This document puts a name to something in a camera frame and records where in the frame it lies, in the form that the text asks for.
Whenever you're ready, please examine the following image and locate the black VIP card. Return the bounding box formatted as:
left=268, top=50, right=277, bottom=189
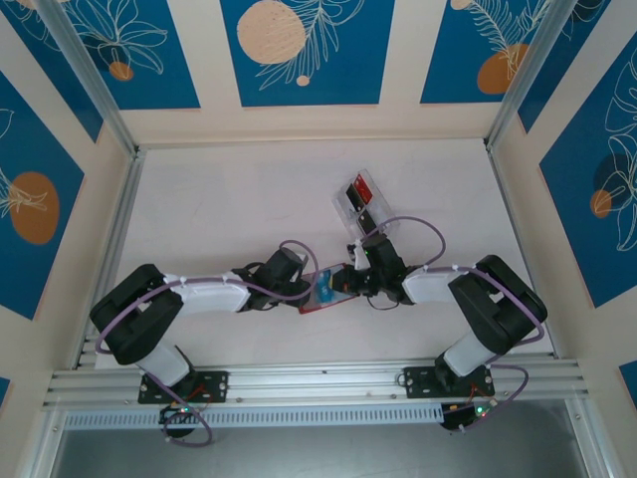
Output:
left=342, top=182, right=367, bottom=210

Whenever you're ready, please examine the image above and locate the aluminium side rail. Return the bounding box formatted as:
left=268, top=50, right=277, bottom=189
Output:
left=485, top=143, right=558, bottom=358
left=74, top=148, right=148, bottom=369

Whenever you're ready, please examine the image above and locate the red credit card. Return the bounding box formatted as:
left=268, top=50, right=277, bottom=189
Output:
left=353, top=171, right=377, bottom=203

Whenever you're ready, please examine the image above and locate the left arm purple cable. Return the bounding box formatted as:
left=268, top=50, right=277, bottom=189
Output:
left=94, top=240, right=322, bottom=447

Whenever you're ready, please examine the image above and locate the grey metal panel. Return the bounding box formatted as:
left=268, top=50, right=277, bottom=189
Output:
left=49, top=400, right=596, bottom=478

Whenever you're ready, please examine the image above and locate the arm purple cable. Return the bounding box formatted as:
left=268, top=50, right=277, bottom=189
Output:
left=94, top=240, right=322, bottom=447
left=370, top=214, right=546, bottom=434

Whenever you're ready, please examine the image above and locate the clear acrylic card tray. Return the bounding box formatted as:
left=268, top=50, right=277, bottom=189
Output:
left=330, top=167, right=402, bottom=246

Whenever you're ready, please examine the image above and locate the slotted grey cable duct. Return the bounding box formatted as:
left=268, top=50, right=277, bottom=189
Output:
left=64, top=403, right=444, bottom=430

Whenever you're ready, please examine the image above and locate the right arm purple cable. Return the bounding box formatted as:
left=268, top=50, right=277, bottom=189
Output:
left=370, top=214, right=546, bottom=434

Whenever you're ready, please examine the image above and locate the red leather card holder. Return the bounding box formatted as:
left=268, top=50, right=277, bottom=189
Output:
left=298, top=262, right=355, bottom=316

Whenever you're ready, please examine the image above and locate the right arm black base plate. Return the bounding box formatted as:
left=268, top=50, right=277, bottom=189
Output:
left=402, top=366, right=497, bottom=399

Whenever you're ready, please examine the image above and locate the blue credit card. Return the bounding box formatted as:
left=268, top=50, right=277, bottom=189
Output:
left=314, top=270, right=335, bottom=304

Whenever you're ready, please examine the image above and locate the aluminium frame post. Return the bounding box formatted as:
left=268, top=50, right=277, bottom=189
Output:
left=34, top=0, right=140, bottom=158
left=485, top=0, right=611, bottom=150

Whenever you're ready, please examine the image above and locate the black and white card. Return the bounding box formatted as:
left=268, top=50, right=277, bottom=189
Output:
left=356, top=208, right=382, bottom=235

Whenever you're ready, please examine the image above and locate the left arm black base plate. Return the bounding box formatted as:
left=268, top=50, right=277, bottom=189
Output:
left=137, top=370, right=230, bottom=405

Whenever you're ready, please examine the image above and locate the aluminium mounting rail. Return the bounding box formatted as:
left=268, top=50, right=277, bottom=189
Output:
left=42, top=360, right=593, bottom=412

